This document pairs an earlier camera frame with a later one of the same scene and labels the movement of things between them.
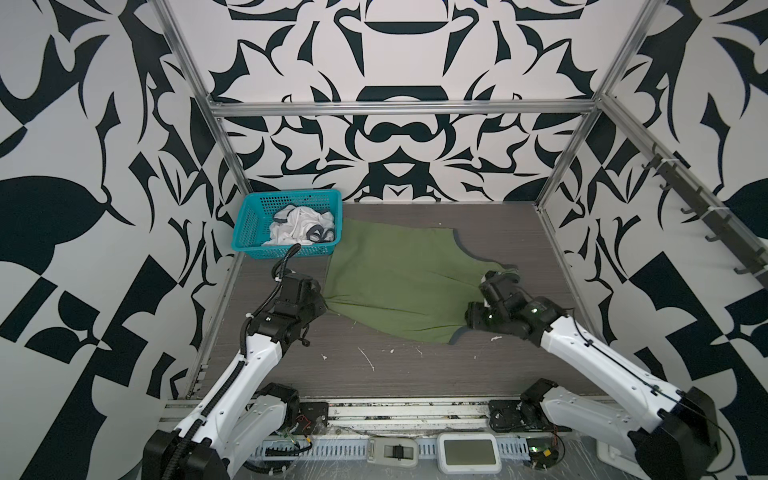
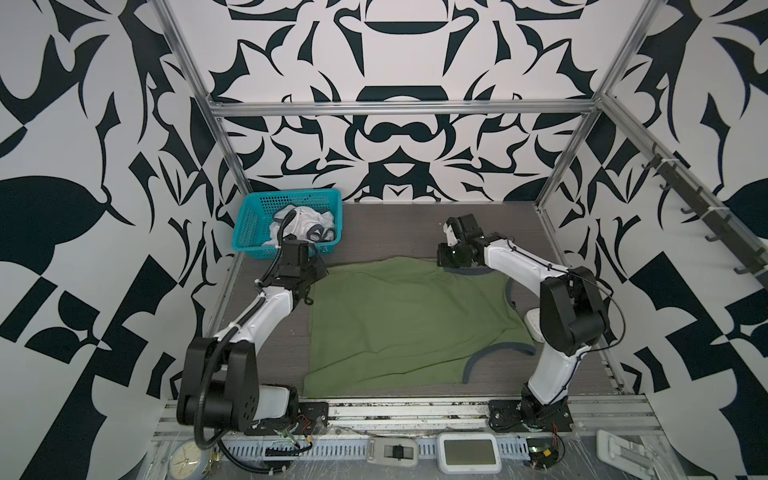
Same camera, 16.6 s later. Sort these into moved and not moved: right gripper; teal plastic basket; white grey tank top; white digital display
Moved: right gripper
Not moved: teal plastic basket; white digital display; white grey tank top
